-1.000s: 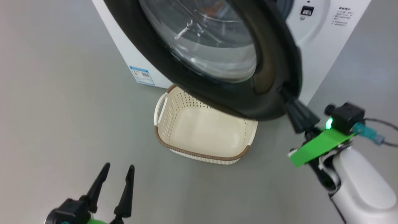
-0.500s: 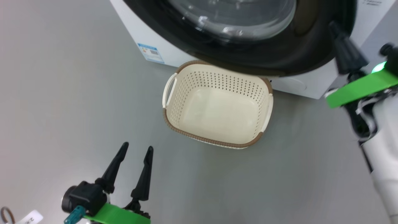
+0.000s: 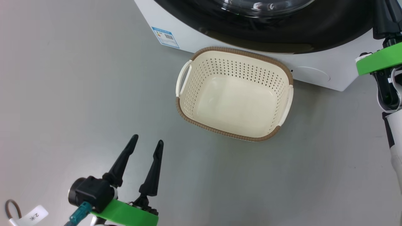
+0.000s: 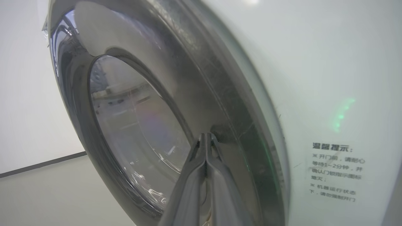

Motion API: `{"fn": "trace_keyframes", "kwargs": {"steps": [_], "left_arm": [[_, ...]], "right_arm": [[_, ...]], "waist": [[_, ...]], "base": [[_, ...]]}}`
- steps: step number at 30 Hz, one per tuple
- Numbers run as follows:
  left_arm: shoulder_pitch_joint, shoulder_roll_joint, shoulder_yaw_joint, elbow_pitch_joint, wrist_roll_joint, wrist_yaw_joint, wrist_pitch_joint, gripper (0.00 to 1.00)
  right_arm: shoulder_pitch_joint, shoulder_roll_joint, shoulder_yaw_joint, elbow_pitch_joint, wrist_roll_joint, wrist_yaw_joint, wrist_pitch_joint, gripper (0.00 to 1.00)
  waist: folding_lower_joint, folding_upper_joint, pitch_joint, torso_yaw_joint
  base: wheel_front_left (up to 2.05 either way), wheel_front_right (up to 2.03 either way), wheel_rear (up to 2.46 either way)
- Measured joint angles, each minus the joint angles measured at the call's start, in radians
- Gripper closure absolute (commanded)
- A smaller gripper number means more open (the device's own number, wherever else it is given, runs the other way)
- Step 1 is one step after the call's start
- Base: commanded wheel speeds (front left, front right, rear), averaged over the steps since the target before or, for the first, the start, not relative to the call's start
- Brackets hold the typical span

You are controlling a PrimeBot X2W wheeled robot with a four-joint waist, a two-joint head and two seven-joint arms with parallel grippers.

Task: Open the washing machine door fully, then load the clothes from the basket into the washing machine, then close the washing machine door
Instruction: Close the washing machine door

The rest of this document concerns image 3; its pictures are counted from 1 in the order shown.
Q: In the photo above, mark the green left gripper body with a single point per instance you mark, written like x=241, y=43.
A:
x=125, y=216

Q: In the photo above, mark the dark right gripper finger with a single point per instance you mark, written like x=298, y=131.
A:
x=381, y=18
x=397, y=15

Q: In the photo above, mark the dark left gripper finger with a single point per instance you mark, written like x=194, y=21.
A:
x=121, y=166
x=153, y=179

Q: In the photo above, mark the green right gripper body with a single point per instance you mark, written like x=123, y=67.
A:
x=380, y=59

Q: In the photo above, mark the black washing machine door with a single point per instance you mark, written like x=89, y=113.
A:
x=314, y=31

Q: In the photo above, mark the white front-load washing machine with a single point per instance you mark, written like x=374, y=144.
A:
x=339, y=69

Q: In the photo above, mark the round white filter cover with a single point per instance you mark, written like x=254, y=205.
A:
x=311, y=74

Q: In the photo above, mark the cream laundry basket brown rim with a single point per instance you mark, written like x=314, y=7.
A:
x=235, y=103

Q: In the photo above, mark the blue energy label sticker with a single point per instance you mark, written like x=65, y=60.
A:
x=165, y=37

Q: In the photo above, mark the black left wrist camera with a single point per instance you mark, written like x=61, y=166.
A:
x=92, y=191

